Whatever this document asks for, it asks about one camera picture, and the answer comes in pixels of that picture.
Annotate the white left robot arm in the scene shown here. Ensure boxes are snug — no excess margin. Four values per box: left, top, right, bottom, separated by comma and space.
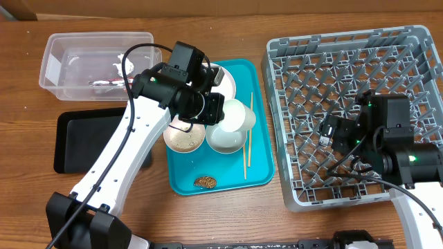
46, 66, 224, 248

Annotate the grey dishwasher rack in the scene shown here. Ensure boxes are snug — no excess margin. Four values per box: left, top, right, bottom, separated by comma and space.
262, 26, 442, 212

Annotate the grey empty bowl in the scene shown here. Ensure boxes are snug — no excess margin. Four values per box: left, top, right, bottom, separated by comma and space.
206, 124, 247, 154

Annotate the white paper cup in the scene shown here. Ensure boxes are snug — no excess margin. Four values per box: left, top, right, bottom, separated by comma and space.
219, 99, 256, 132

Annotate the teal plastic tray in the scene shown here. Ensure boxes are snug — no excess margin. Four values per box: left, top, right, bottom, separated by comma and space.
166, 59, 275, 196

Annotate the white napkin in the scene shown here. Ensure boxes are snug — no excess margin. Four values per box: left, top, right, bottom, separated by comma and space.
112, 53, 135, 78

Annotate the white round plate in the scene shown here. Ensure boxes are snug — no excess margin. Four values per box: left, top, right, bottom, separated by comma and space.
200, 63, 236, 100

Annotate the wooden chopstick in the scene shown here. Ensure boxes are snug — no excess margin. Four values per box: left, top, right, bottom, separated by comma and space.
242, 131, 248, 180
247, 92, 253, 167

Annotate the clear plastic bin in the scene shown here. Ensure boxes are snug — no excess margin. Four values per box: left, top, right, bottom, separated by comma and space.
39, 32, 154, 101

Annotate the red snack wrapper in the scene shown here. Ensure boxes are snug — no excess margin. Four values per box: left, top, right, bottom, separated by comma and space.
88, 78, 125, 86

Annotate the brown food scrap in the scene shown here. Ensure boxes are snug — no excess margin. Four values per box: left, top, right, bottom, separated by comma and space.
194, 176, 217, 189

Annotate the right wooden chopstick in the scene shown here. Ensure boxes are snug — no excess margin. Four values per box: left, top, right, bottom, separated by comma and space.
247, 92, 253, 167

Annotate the left wooden chopstick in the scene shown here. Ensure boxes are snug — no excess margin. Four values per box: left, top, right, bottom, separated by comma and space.
242, 131, 248, 180

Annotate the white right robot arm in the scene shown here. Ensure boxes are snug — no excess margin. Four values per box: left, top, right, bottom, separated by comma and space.
319, 111, 442, 248

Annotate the beige bowl with crumbs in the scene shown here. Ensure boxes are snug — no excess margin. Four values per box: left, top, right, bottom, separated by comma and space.
163, 116, 206, 153

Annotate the black rectangular tray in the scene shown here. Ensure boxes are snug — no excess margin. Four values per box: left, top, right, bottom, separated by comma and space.
53, 107, 154, 174

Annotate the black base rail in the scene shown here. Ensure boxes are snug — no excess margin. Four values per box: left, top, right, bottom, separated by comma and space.
149, 230, 395, 249

